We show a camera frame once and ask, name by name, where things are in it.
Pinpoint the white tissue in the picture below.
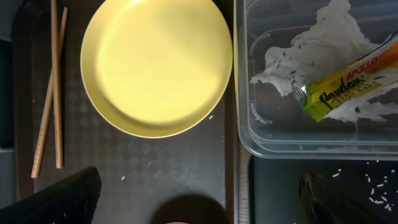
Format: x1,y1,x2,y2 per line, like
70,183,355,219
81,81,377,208
250,0,397,122

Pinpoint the dark brown serving tray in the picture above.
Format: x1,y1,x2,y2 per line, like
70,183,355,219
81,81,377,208
12,1,239,223

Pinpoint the left wooden chopstick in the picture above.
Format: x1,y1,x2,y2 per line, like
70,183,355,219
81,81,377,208
30,7,68,179

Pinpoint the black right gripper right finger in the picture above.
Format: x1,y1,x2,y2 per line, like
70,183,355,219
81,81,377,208
298,170,384,224

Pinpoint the yellow plate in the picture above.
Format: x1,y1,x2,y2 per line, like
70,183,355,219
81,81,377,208
80,0,233,138

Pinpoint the grey dishwasher rack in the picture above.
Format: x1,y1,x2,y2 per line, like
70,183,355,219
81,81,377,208
1,0,22,208

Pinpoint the green orange snack wrapper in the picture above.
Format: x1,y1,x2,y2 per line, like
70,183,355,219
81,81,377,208
293,32,397,122

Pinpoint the black waste bin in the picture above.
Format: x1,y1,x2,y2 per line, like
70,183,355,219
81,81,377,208
249,157,397,223

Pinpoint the wooden chopstick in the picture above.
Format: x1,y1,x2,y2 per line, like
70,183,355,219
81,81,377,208
50,0,63,169
30,7,68,179

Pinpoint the clear plastic waste bin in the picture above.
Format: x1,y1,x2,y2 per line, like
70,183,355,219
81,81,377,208
233,1,397,160

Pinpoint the right wooden chopstick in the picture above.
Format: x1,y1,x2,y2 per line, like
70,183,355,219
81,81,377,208
50,0,63,169

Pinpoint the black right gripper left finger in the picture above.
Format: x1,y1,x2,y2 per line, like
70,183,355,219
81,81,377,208
1,166,101,223

